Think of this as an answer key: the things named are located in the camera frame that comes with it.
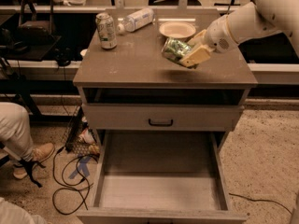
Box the black floor cable right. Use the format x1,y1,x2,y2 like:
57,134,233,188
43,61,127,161
229,192,293,217

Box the green can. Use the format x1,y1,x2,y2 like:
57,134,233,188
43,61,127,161
162,37,192,63

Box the clear plastic water bottle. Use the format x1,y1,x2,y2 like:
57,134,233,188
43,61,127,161
117,8,154,35

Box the black floor cable left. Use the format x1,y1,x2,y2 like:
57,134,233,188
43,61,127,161
51,147,100,217

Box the tan shoe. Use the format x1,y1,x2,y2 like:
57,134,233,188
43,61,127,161
13,143,55,179

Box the upright white soda can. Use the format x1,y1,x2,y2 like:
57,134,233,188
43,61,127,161
95,12,117,49

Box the white paper bowl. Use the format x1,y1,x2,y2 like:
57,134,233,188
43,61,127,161
159,21,196,40

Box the black bag on shelf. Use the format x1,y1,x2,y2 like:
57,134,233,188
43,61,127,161
15,0,55,46

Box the grey drawer cabinet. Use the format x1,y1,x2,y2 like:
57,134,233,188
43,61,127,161
72,7,259,224

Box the open grey drawer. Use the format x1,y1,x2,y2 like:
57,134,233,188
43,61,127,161
77,131,246,224

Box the person leg beige trousers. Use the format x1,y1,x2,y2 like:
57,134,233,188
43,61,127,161
0,102,33,161

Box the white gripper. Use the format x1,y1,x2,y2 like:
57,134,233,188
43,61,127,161
179,15,238,68

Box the closed drawer with black handle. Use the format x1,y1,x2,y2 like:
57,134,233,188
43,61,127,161
82,105,243,132

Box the black floor cable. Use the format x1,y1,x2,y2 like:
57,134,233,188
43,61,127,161
51,147,100,217
229,192,293,217

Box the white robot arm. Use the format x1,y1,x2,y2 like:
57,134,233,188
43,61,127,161
178,0,299,68

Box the wire basket with items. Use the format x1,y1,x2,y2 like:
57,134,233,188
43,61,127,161
62,107,100,156

